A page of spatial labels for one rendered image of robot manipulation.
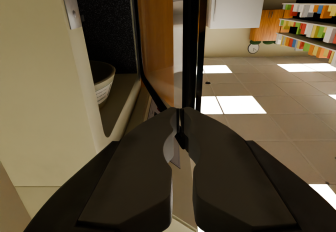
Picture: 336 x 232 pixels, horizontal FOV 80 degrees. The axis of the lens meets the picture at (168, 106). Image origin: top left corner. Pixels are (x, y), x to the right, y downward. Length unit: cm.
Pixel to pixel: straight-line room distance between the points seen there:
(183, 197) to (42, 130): 22
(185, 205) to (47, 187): 19
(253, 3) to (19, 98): 525
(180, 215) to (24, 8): 28
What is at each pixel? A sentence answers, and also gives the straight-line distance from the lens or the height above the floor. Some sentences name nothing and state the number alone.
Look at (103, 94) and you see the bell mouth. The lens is 33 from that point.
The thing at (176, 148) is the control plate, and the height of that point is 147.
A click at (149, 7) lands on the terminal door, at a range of 36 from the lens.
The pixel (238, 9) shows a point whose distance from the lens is 527.
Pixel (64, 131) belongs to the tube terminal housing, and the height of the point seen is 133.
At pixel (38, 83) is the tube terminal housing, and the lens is 22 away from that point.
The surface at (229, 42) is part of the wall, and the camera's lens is 602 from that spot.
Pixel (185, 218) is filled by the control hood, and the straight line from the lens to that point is 32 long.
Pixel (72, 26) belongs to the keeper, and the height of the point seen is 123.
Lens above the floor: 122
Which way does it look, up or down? 27 degrees up
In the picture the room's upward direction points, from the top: 178 degrees clockwise
